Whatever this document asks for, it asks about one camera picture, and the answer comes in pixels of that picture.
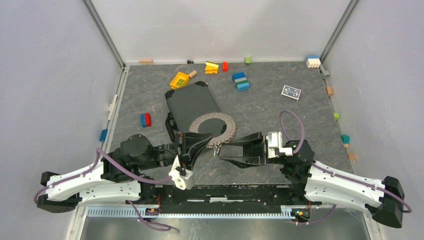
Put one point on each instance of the red blue brick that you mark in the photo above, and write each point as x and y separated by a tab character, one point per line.
145	120

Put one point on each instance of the blue green stacked bricks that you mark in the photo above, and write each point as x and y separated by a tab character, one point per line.
240	81

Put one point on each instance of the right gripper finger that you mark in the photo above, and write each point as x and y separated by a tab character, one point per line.
254	139
244	162

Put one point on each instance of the wooden peg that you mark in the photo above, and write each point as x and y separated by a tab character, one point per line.
192	74

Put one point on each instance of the white cable duct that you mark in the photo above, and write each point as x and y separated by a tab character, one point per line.
149	212

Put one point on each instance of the grey brick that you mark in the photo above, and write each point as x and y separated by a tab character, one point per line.
324	73

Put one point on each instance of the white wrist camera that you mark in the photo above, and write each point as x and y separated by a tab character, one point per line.
182	177
275	145

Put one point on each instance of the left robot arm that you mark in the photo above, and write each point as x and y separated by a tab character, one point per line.
130	173

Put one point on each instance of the teal block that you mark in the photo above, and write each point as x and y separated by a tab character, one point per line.
345	138

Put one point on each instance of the tan block at right wall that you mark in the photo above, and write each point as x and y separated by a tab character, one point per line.
351	156

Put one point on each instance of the red small block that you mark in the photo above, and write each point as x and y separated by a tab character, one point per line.
225	66

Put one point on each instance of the white blue brick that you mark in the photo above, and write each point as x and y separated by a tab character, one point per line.
313	61

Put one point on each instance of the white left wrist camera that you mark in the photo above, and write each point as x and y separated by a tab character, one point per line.
182	177

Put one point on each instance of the orange wooden block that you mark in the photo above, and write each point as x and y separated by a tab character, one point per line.
329	91

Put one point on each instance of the yellow orange wedge blocks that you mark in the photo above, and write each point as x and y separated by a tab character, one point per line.
211	67

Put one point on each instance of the blue playing card box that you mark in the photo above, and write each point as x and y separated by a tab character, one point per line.
291	92

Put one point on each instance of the blue block at left wall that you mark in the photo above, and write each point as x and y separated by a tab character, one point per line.
103	135

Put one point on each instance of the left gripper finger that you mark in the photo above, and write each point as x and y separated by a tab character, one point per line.
191	157
197	140

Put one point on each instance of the tan wooden block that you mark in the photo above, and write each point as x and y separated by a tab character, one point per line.
146	61

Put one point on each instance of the yellow toy window block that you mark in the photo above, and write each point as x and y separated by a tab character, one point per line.
180	80

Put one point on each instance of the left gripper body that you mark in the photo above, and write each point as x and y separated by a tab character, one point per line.
179	144

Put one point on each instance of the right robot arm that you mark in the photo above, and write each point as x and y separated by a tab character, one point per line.
312	181

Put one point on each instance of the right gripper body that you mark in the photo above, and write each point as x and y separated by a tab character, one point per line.
274	160

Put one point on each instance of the metal disc keyring with rings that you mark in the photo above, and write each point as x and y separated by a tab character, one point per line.
222	126

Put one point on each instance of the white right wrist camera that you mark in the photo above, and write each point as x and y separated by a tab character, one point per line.
275	145

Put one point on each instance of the dark grey hard case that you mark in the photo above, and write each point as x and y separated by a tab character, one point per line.
186	104

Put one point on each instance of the lime green block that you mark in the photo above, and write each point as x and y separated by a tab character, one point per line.
336	116

